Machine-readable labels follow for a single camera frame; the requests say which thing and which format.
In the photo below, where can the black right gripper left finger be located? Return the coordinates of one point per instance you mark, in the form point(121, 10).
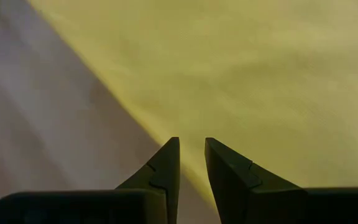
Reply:
point(163, 168)

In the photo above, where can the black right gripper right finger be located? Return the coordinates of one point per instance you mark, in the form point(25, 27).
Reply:
point(228, 177)

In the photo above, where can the yellow microfiber towel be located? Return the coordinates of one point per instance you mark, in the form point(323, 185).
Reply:
point(228, 77)

